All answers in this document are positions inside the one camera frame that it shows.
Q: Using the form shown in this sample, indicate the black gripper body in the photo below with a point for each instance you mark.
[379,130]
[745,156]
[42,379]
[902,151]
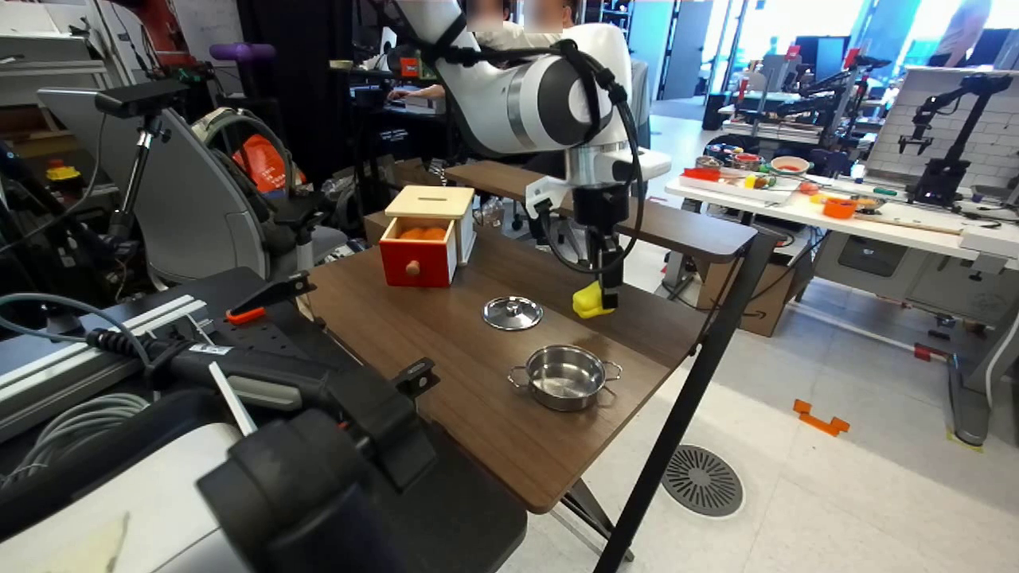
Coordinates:
[601,205]

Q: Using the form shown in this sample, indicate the yellow block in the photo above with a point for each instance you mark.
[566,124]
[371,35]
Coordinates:
[586,299]

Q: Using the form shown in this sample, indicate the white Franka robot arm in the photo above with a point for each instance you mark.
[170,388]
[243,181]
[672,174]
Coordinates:
[499,95]

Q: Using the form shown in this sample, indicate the dark wooden desk shelf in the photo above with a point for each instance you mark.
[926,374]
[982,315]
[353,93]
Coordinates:
[680,222]

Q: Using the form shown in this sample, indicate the silver pot lid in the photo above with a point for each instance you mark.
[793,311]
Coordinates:
[512,313]

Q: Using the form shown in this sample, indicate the silver metal pot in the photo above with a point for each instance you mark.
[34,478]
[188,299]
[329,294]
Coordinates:
[566,374]

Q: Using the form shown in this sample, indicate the white tray with toys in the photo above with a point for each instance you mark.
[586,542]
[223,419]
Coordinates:
[744,180]

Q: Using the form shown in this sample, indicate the cardboard box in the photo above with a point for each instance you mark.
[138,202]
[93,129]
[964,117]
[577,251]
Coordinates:
[764,304]

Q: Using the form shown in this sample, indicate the wooden box with red drawer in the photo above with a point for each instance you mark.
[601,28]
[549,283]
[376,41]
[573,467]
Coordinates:
[424,239]

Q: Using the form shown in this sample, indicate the round grey floor drain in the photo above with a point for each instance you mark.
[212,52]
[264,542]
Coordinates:
[701,478]

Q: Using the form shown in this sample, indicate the small orange container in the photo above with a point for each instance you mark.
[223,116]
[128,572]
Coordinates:
[837,207]

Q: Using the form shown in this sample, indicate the white work table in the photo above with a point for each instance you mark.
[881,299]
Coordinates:
[902,239]

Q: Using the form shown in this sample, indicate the purple roll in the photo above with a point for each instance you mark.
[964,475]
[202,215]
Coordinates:
[243,52]

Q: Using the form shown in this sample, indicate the grey machine housing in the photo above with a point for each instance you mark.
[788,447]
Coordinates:
[202,202]

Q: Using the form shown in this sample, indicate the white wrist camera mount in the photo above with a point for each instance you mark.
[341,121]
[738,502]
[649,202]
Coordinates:
[546,196]

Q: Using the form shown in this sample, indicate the black desk leg frame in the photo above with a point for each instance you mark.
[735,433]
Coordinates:
[689,391]

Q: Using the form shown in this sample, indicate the orange bracket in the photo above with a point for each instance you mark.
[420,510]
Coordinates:
[818,419]

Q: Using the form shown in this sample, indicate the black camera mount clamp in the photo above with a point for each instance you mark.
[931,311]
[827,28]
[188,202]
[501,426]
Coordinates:
[340,478]

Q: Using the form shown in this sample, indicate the aluminium rail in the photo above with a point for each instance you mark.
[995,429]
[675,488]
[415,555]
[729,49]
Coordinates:
[75,350]

